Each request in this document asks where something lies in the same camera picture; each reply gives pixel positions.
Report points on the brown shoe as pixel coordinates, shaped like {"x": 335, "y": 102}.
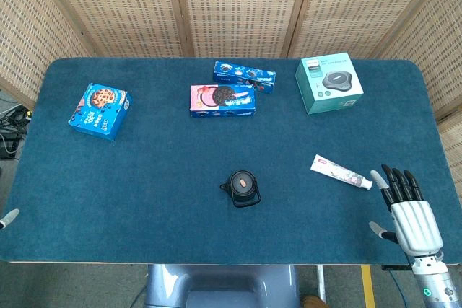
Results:
{"x": 314, "y": 302}

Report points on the pink and blue Oreo box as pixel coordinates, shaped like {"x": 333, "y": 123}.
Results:
{"x": 222, "y": 100}

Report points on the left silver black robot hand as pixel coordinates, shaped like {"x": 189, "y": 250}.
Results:
{"x": 9, "y": 217}

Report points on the teal speakerphone box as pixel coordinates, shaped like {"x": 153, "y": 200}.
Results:
{"x": 328, "y": 82}

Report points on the white table leg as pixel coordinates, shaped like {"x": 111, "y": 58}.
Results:
{"x": 321, "y": 282}

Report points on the blue chocolate chip cookie box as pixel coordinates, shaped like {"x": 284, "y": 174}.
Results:
{"x": 101, "y": 110}

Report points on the small black teapot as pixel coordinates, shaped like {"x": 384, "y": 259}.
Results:
{"x": 242, "y": 187}

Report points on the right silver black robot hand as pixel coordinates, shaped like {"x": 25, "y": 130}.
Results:
{"x": 415, "y": 225}

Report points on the blue felt table cover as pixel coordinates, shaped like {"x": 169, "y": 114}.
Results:
{"x": 162, "y": 185}

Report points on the blue-grey robot base pedestal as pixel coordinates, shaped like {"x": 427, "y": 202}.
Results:
{"x": 223, "y": 286}

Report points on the white floral toothpaste tube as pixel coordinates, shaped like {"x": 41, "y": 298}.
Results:
{"x": 339, "y": 174}

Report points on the woven bamboo screen panel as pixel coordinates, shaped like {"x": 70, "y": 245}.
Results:
{"x": 438, "y": 44}
{"x": 357, "y": 8}
{"x": 25, "y": 34}
{"x": 119, "y": 8}
{"x": 242, "y": 8}

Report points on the slim blue Oreo box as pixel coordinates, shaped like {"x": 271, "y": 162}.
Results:
{"x": 243, "y": 75}

